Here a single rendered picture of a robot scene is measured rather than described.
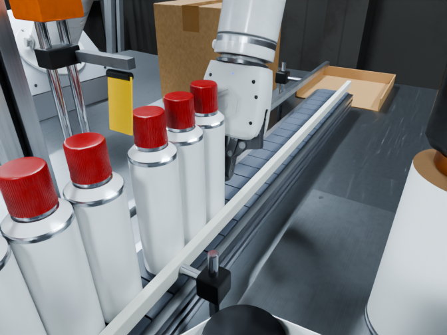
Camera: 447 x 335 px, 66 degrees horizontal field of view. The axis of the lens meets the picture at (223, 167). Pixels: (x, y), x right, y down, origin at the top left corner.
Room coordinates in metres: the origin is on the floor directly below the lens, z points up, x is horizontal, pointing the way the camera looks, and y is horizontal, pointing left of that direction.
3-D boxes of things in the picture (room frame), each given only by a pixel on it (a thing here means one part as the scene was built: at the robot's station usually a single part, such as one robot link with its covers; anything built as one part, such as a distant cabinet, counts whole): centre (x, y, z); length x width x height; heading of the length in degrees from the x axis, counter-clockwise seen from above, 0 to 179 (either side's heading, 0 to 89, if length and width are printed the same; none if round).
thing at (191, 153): (0.36, 0.05, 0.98); 0.05 x 0.05 x 0.20
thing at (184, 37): (1.06, 0.00, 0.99); 0.30 x 0.24 x 0.27; 149
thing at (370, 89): (1.17, -0.42, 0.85); 0.30 x 0.26 x 0.04; 149
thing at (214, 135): (0.41, 0.02, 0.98); 0.05 x 0.05 x 0.20
